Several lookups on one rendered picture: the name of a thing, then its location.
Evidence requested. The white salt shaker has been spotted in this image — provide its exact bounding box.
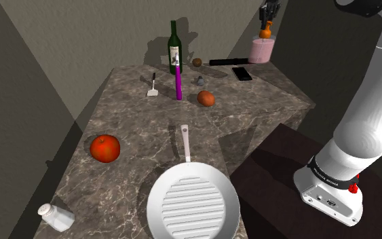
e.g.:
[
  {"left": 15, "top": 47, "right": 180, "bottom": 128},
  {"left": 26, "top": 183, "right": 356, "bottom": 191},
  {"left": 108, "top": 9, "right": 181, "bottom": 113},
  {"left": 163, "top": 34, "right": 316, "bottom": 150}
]
[{"left": 37, "top": 202, "right": 76, "bottom": 233}]

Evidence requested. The black long bar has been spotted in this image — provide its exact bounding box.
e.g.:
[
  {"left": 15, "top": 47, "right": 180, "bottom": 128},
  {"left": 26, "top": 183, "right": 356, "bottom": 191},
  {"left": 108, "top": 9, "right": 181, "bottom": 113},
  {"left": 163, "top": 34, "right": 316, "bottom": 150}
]
[{"left": 208, "top": 57, "right": 250, "bottom": 67}]

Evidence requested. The green wine bottle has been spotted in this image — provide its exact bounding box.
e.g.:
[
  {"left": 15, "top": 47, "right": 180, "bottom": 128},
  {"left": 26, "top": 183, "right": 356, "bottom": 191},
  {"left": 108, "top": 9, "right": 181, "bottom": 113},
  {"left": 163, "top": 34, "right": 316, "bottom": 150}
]
[{"left": 167, "top": 20, "right": 183, "bottom": 76}]

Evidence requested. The pink cylinder container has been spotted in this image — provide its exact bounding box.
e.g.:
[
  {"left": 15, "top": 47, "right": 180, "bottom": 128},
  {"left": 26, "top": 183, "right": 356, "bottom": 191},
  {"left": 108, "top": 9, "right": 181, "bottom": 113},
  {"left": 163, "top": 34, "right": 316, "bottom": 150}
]
[{"left": 248, "top": 37, "right": 276, "bottom": 65}]

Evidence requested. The black phone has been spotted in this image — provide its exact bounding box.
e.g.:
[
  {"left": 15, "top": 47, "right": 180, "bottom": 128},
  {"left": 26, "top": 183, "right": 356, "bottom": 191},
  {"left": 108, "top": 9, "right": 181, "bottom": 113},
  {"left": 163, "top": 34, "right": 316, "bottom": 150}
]
[{"left": 231, "top": 66, "right": 254, "bottom": 82}]

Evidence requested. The small orange vase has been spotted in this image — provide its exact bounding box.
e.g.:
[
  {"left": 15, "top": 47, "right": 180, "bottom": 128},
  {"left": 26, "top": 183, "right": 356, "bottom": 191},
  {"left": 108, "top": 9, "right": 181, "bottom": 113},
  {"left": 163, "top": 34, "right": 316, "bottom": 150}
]
[{"left": 259, "top": 20, "right": 275, "bottom": 40}]

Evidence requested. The purple stick with white tip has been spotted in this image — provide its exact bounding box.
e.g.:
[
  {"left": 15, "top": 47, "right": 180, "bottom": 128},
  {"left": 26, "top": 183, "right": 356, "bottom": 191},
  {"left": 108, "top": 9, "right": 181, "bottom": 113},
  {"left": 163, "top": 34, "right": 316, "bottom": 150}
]
[{"left": 174, "top": 52, "right": 183, "bottom": 101}]

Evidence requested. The white spatula with black handle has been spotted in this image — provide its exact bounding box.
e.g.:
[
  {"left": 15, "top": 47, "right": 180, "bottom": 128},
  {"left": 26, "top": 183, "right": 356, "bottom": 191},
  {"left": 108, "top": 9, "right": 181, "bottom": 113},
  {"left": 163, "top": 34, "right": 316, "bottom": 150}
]
[{"left": 146, "top": 72, "right": 159, "bottom": 98}]

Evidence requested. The white ridged frying pan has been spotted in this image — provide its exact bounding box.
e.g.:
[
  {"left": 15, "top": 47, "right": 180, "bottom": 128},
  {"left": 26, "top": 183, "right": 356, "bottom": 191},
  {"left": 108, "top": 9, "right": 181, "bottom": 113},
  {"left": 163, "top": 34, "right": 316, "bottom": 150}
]
[{"left": 146, "top": 124, "right": 242, "bottom": 239}]

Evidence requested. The orange-brown potato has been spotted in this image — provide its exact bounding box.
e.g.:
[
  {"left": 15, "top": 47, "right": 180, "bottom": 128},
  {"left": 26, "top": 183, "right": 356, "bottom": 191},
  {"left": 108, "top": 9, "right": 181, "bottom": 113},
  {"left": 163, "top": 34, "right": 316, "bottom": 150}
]
[{"left": 196, "top": 90, "right": 216, "bottom": 108}]

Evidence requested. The red apple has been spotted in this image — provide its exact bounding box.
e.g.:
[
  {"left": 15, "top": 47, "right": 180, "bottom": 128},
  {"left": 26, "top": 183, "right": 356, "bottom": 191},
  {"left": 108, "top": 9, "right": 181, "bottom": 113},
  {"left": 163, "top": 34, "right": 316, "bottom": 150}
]
[{"left": 89, "top": 134, "right": 121, "bottom": 164}]

